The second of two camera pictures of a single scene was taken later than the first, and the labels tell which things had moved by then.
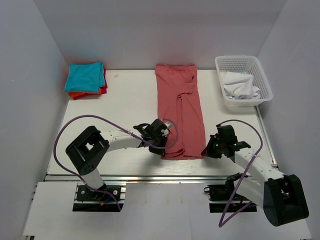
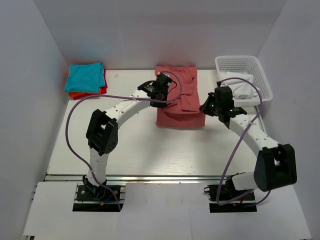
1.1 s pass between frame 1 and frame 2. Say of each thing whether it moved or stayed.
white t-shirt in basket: stayed
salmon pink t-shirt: moved
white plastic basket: stayed
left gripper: moved
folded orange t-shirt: stayed
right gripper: moved
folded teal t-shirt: stayed
